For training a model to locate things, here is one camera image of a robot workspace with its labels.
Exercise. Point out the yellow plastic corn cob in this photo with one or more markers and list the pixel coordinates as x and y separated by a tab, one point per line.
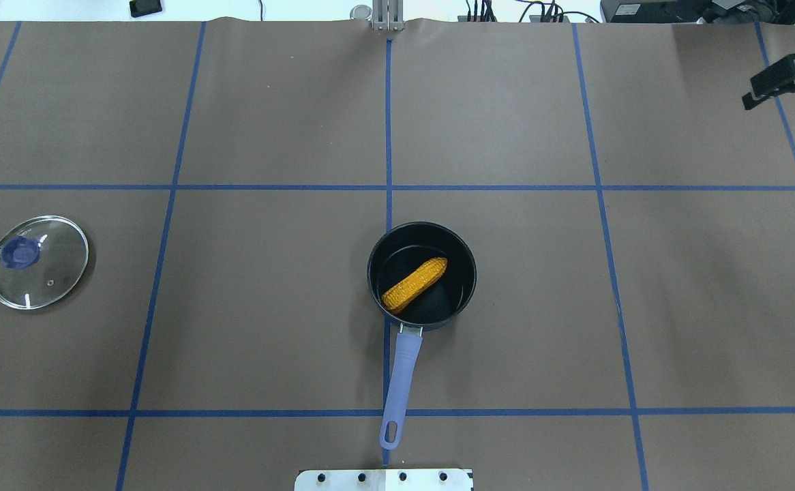
398	297

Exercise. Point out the glass lid with blue knob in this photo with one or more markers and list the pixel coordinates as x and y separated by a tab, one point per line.
41	261

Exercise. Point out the dark blue saucepan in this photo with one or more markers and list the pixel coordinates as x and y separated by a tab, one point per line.
394	256

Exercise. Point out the small black phone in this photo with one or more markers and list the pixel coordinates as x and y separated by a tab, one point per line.
140	8

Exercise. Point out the aluminium frame post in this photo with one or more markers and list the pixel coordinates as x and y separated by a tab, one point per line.
387	15

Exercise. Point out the white pedestal column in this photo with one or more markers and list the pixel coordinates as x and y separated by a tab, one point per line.
386	479

